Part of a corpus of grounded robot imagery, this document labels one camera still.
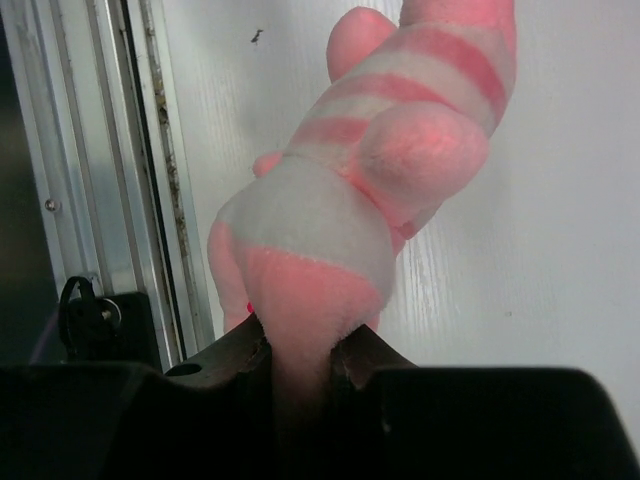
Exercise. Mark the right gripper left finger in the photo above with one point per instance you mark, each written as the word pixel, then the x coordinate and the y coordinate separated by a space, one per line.
pixel 206 418

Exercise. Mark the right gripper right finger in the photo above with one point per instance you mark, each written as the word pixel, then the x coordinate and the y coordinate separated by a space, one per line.
pixel 393 419

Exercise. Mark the pink striped plush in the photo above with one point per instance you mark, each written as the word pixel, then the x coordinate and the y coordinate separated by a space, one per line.
pixel 310 244

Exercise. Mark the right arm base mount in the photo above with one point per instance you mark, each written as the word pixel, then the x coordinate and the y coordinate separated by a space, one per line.
pixel 116 327

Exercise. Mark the aluminium mounting rail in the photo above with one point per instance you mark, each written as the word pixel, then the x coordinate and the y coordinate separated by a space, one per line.
pixel 97 92

